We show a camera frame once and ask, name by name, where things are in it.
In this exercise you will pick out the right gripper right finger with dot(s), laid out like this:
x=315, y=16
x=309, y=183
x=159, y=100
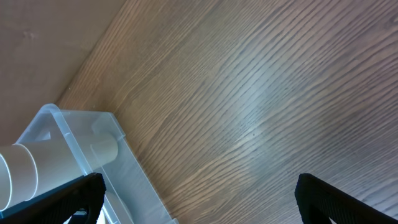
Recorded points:
x=319, y=202

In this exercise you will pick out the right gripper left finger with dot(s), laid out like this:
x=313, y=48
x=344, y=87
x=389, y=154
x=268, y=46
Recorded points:
x=79, y=202

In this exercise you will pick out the cream tall cup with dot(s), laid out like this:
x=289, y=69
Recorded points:
x=18, y=175
x=56, y=165

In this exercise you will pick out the clear plastic storage bin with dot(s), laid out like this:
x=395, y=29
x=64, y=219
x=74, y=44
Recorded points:
x=129, y=196

